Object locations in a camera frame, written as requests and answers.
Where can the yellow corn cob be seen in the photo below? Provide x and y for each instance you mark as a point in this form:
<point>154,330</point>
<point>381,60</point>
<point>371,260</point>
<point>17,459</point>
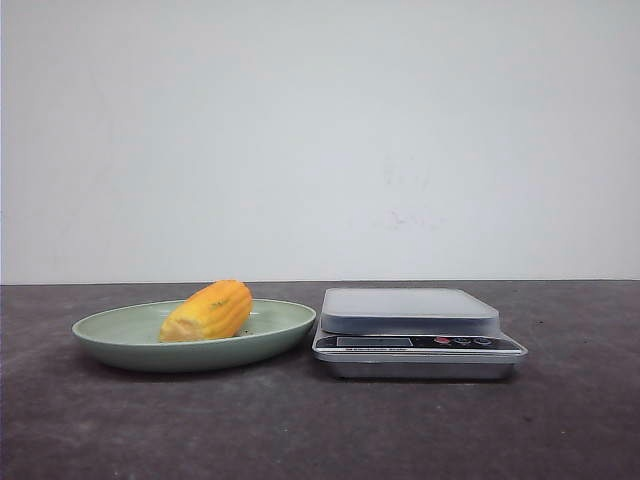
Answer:
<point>216,311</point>

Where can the silver digital kitchen scale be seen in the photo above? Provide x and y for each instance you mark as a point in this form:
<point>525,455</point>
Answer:
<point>413,333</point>

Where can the green oval plate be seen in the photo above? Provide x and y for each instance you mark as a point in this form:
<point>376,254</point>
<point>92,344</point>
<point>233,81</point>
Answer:
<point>127,338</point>

